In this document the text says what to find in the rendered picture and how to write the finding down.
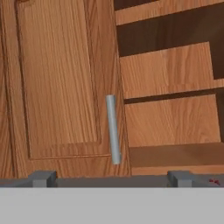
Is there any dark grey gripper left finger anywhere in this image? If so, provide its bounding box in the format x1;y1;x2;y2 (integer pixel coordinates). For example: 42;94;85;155
0;170;58;188

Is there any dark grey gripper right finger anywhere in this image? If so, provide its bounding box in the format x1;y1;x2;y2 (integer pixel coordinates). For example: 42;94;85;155
166;171;224;188

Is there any open wooden shelf unit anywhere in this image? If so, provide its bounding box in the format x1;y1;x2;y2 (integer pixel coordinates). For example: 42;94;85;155
113;0;224;177

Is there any wooden cabinet door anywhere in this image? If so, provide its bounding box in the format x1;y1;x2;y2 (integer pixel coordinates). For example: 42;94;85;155
0;0;132;179

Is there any small red object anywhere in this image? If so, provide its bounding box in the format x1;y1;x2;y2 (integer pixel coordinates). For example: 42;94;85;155
208;178;221;186

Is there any grey cabinet door handle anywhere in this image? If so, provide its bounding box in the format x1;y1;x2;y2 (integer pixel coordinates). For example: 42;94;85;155
105;94;122;165

